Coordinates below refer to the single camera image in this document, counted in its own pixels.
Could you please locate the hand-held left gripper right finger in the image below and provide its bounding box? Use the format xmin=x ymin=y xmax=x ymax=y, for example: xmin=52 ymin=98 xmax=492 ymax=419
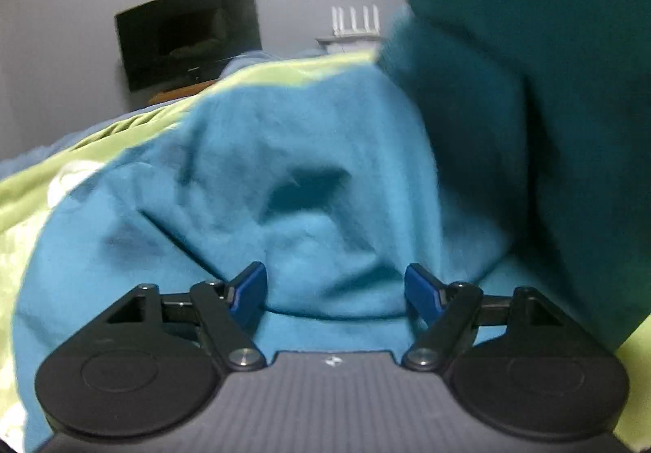
xmin=402 ymin=264 xmax=596 ymax=372

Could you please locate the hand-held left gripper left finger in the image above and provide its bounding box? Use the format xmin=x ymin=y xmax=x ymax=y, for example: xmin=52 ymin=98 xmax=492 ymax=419
xmin=76 ymin=261 xmax=268 ymax=372

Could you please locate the teal hoodie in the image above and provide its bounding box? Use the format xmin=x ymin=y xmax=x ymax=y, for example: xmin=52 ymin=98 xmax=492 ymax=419
xmin=13 ymin=0 xmax=651 ymax=453

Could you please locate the wooden desk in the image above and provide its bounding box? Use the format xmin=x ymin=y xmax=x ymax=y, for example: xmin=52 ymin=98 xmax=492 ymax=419
xmin=149 ymin=81 xmax=217 ymax=104

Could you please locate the green fleece blanket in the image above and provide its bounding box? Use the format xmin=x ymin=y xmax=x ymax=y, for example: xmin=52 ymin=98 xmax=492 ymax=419
xmin=0 ymin=49 xmax=651 ymax=453

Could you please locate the blue bed sheet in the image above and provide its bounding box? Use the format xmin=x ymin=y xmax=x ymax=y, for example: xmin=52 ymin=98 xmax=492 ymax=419
xmin=0 ymin=51 xmax=326 ymax=172

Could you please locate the black monitor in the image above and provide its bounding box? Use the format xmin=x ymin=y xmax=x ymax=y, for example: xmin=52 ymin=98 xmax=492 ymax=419
xmin=114 ymin=0 xmax=264 ymax=93

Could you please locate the white router with antennas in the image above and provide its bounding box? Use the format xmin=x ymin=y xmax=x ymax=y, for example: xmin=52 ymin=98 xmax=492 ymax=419
xmin=330 ymin=4 xmax=380 ymax=38

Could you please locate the grey wall shelf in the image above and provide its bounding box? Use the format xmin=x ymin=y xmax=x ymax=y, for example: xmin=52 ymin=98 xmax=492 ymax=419
xmin=315 ymin=35 xmax=384 ymax=54

